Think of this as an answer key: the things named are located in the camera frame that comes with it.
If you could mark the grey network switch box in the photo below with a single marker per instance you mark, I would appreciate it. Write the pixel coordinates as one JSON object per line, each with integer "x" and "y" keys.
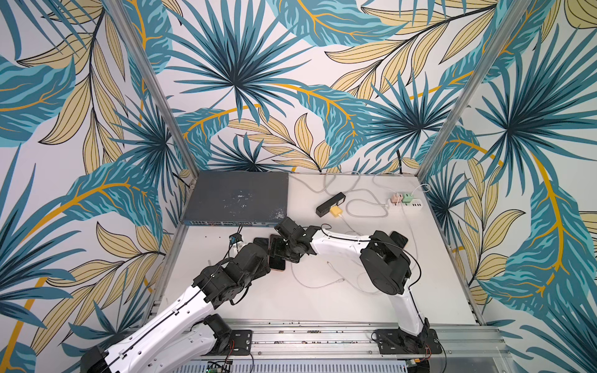
{"x": 234, "y": 198}

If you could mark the white power strip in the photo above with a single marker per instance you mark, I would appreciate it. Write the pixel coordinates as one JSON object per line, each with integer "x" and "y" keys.
{"x": 414, "y": 205}

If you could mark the black smartphone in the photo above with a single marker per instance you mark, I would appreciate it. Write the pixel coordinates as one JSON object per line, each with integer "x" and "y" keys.
{"x": 263, "y": 243}

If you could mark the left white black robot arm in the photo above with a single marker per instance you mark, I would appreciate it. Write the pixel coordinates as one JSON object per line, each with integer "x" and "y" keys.
{"x": 189, "y": 327}

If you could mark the left aluminium frame post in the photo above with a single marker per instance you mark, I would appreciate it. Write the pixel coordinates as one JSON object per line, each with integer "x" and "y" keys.
{"x": 126, "y": 30}

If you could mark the aluminium front rail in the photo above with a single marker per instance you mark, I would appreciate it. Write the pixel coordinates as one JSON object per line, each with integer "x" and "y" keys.
{"x": 349, "y": 347}

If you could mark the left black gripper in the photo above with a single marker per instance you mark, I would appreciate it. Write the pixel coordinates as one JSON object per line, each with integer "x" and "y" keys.
{"x": 263, "y": 269}

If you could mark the right aluminium frame post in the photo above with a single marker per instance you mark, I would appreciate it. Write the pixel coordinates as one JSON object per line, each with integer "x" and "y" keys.
{"x": 503, "y": 32}

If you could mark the aluminium frame post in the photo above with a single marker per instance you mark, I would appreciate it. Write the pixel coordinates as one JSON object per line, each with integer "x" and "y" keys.
{"x": 503, "y": 32}
{"x": 126, "y": 30}

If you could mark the green plug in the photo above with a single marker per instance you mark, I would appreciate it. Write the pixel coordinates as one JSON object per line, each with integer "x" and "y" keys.
{"x": 408, "y": 198}

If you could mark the yellow plug adapter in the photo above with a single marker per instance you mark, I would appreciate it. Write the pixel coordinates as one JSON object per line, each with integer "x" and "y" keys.
{"x": 336, "y": 211}

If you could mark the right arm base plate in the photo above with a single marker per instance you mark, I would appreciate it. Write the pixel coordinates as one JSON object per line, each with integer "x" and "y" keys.
{"x": 398, "y": 342}

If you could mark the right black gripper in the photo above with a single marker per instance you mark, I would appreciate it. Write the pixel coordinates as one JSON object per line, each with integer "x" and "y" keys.
{"x": 287, "y": 228}

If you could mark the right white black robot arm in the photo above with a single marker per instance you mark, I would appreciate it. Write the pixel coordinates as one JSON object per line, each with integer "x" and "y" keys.
{"x": 382, "y": 256}

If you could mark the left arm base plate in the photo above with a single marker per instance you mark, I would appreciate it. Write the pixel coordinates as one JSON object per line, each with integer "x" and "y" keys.
{"x": 236, "y": 343}

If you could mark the pink plug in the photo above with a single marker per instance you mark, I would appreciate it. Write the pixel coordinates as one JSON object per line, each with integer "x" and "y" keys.
{"x": 396, "y": 199}

